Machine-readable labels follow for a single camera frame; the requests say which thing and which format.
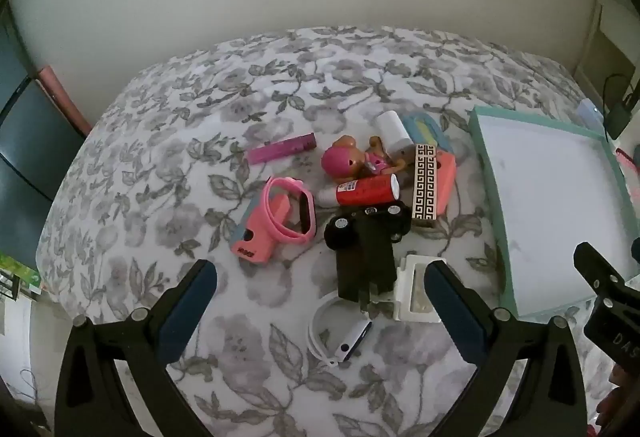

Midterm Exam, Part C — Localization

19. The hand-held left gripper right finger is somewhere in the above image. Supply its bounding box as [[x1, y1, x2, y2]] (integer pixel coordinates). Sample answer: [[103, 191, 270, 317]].
[[424, 259, 587, 437]]

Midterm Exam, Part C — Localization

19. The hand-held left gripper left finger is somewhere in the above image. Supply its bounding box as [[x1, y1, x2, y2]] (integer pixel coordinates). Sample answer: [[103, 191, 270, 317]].
[[54, 259, 219, 437]]

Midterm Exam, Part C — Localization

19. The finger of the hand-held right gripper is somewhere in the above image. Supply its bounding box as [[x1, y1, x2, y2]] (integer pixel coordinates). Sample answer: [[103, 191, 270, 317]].
[[573, 242, 640, 304]]

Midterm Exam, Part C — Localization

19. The white square frame box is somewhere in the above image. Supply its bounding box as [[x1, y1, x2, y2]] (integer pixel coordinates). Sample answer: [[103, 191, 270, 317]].
[[392, 254, 448, 323]]

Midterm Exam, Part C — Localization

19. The teal cardboard box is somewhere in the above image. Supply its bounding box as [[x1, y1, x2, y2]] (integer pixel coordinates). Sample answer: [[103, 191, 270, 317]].
[[468, 106, 636, 320]]

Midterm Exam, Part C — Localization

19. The pink and blue gadget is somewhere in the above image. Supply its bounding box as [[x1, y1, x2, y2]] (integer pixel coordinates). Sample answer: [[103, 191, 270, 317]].
[[231, 194, 291, 264]]

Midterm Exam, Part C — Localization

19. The black rectangular box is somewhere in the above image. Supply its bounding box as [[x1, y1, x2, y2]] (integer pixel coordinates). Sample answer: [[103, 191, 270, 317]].
[[336, 217, 398, 303]]

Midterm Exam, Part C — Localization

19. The white smartwatch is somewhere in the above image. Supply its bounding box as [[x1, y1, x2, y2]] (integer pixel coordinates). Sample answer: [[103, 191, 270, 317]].
[[307, 297, 373, 368]]

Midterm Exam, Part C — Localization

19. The pink smartwatch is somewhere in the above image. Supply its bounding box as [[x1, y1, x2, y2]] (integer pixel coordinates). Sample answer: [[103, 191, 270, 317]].
[[263, 176, 317, 245]]

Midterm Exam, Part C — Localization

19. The black and white patterned box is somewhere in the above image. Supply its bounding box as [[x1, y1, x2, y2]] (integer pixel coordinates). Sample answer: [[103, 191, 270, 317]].
[[411, 144, 440, 222]]

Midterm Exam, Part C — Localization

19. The coral plastic folding tool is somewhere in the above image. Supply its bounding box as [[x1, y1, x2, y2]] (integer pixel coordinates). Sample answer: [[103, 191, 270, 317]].
[[434, 151, 457, 218]]

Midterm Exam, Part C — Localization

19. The black toy car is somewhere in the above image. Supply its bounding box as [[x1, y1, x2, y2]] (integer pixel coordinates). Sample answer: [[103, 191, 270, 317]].
[[324, 200, 412, 252]]

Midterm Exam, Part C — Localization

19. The red glue stick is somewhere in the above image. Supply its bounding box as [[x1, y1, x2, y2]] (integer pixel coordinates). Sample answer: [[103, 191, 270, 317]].
[[316, 174, 400, 208]]

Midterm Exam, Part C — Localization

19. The magenta rectangular bar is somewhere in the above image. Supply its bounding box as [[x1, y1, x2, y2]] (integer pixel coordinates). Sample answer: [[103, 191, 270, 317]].
[[247, 132, 318, 165]]

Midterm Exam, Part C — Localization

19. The blue case with yellow stripe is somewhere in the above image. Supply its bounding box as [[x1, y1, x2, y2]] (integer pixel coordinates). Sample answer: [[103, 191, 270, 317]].
[[402, 114, 453, 153]]

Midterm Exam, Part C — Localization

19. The pink-haired doll figure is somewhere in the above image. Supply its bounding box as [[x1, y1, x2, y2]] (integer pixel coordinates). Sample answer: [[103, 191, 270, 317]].
[[321, 135, 416, 180]]

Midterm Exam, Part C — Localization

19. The white charger block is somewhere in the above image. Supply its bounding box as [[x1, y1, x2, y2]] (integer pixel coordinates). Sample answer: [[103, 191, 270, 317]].
[[376, 111, 416, 155]]

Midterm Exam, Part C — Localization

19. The pink ribbon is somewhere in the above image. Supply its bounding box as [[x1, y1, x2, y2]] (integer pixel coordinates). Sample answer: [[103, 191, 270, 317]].
[[617, 150, 640, 198]]

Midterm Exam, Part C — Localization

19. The black power adapter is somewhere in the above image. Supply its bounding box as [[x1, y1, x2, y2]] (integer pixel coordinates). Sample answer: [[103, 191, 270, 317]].
[[604, 92, 640, 140]]

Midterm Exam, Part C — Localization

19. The white device with light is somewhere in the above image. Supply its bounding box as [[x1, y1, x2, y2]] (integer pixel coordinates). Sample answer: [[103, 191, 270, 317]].
[[575, 98, 608, 128]]

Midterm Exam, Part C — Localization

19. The green object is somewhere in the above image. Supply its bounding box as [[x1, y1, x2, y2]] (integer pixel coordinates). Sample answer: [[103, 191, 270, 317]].
[[0, 252, 41, 293]]

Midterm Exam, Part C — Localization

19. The grey floral bedspread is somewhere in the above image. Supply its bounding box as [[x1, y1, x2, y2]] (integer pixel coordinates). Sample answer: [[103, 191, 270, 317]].
[[37, 24, 640, 437]]

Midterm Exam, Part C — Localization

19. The dark cabinet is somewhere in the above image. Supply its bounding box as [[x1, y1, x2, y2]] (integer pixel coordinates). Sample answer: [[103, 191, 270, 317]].
[[0, 17, 93, 273]]

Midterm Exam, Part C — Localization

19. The pink board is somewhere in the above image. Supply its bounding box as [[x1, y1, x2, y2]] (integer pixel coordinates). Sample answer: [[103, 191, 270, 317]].
[[37, 66, 93, 138]]

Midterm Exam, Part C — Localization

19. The beige wooden furniture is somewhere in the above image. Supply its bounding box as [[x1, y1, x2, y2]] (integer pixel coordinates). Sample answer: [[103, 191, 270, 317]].
[[575, 0, 640, 108]]

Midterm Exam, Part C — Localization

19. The black adapter with cable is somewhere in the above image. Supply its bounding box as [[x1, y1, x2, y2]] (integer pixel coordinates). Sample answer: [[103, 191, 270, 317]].
[[600, 73, 640, 143]]

